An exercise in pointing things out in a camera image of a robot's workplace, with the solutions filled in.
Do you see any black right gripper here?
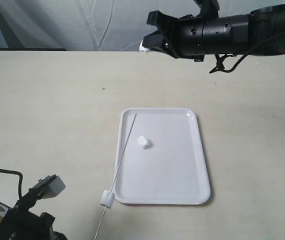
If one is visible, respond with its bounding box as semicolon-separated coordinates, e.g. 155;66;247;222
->
142;10;205;62

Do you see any white backdrop curtain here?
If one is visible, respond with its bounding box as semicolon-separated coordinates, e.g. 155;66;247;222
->
0;0;285;52

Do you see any white marshmallow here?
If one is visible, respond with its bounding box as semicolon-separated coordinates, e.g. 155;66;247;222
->
137;135;150;149
99;190;115;209
139;40;150;53

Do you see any thin metal skewer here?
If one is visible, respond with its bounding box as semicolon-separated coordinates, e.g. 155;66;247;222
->
94;113;138;240

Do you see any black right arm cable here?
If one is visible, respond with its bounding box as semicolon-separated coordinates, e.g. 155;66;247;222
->
208;27;285;74

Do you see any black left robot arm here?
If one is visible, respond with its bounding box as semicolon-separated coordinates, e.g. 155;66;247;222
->
0;202;67;240

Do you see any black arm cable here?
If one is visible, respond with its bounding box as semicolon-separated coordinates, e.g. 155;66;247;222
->
0;165;24;201
208;27;285;74

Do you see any white plastic tray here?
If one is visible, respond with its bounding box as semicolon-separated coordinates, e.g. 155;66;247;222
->
112;107;211;205

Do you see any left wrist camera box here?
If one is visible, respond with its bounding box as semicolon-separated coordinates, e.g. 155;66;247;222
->
33;174;66;200

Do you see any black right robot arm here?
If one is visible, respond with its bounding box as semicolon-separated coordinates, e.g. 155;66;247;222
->
140;0;285;62

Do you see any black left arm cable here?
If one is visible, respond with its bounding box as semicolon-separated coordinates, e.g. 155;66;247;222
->
0;165;24;201

